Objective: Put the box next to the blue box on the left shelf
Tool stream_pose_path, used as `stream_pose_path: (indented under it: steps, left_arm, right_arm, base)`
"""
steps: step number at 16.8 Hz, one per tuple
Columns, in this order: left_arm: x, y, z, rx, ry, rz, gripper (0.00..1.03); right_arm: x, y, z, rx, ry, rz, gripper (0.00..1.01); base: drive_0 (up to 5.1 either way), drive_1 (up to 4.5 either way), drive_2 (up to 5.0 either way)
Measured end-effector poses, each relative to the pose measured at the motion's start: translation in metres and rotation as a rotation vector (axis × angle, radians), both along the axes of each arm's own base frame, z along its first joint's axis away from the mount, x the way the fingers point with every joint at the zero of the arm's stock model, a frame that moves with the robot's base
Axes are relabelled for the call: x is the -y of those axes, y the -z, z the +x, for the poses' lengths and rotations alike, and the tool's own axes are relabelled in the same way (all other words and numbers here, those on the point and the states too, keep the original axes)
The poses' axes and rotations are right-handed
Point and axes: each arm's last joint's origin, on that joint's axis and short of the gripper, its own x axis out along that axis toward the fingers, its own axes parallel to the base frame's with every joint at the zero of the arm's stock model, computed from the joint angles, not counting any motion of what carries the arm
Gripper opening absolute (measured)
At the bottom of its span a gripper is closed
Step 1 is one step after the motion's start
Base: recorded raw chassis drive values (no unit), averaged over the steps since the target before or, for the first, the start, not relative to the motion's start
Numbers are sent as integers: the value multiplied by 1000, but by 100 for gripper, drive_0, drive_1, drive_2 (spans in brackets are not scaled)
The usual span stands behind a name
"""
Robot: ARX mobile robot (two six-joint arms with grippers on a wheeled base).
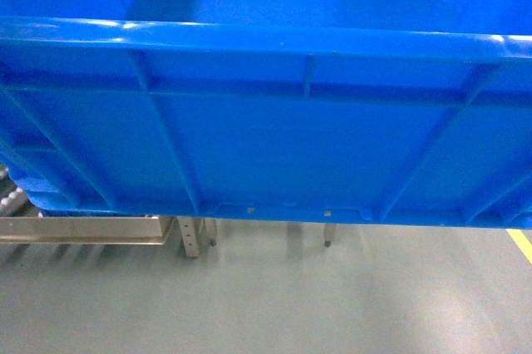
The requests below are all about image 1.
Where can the blue plastic crate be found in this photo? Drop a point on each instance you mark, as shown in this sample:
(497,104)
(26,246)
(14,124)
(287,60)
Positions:
(414,112)

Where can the steel roller shelf rack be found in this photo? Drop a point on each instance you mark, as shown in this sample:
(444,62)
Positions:
(20,228)

